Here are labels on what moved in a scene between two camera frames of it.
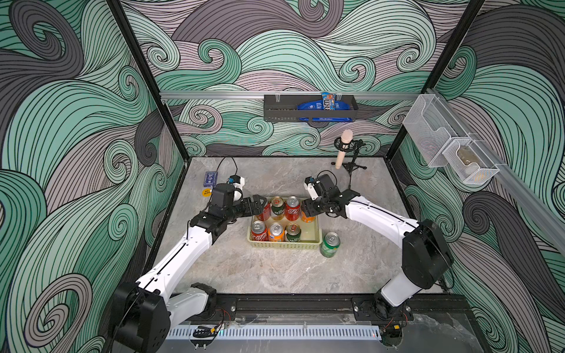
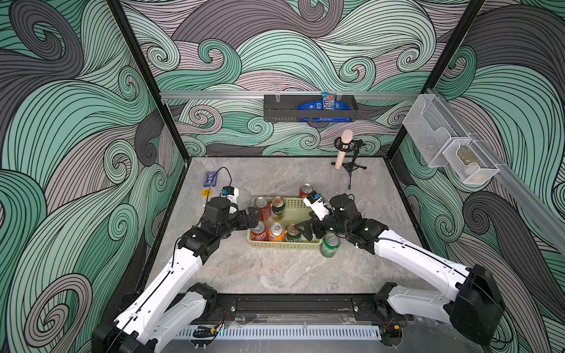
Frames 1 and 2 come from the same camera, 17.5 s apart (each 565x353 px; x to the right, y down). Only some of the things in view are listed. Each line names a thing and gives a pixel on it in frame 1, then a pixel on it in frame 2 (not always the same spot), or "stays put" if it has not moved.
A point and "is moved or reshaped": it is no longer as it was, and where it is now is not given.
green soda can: [330, 244] stays put
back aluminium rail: [171, 95] stays put
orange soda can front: [276, 232] stays put
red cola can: [293, 208] is moved or reshaped
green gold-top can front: [293, 232] stays put
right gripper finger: [313, 207] -> [306, 228]
